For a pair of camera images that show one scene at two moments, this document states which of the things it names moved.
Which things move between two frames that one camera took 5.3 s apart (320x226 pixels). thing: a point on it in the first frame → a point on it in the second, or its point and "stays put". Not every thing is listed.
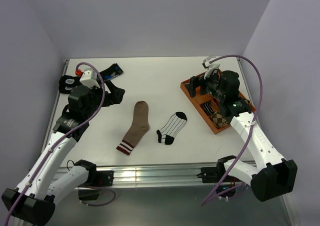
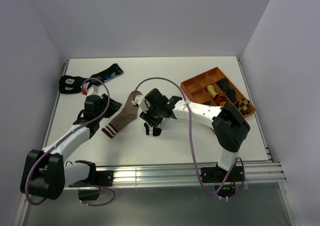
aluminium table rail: x=140 y=175 stays put
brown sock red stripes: x=139 y=126 → x=129 y=113
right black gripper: x=192 y=86 → x=146 y=116
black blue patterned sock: x=66 y=83 stays put
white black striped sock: x=173 y=127 → x=155 y=131
